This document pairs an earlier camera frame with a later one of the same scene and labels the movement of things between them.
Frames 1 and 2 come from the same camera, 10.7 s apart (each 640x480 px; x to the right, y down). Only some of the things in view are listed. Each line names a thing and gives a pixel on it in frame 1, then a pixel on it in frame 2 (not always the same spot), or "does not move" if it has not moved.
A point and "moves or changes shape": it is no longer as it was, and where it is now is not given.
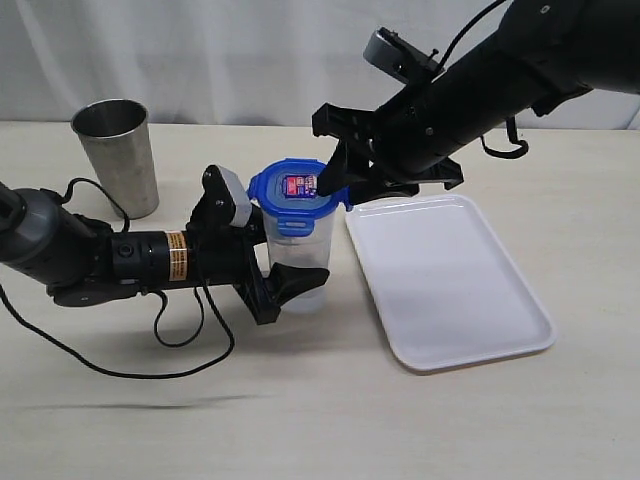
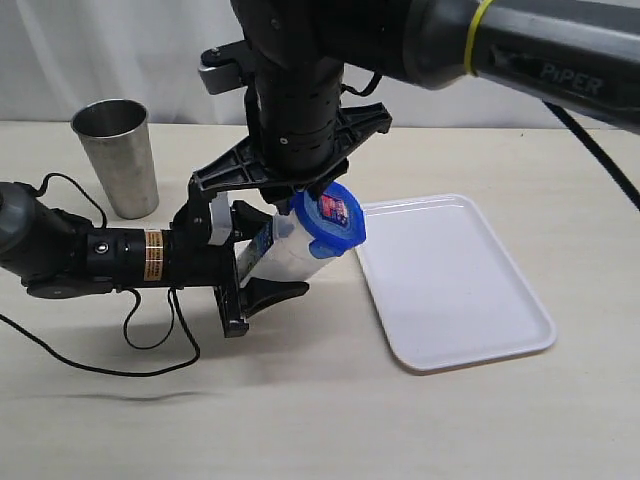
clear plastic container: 296,255 moves or changes shape
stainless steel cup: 117,133 does not move
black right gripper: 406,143 -> 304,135
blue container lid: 287,190 moves or changes shape
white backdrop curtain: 231,61 does not move
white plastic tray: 443,291 does not move
